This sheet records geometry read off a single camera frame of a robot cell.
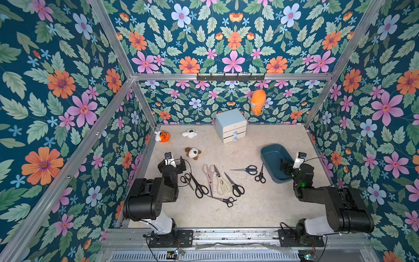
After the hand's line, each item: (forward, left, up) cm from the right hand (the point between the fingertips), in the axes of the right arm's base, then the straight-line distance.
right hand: (291, 158), depth 92 cm
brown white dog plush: (+6, +58, -4) cm, 59 cm away
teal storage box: (+10, +7, -11) cm, 17 cm away
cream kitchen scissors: (-14, +39, -9) cm, 42 cm away
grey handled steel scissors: (-11, +60, -8) cm, 62 cm away
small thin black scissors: (-22, +35, -8) cm, 42 cm away
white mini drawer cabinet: (+19, +35, +6) cm, 40 cm away
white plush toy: (+22, +62, -4) cm, 66 cm away
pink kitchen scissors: (-5, +48, -9) cm, 49 cm away
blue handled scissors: (-3, +22, -8) cm, 24 cm away
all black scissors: (-17, +51, -7) cm, 54 cm away
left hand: (-2, +68, +2) cm, 68 cm away
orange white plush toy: (+17, +81, -2) cm, 82 cm away
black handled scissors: (-16, +31, -8) cm, 36 cm away
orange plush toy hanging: (+28, +18, +19) cm, 39 cm away
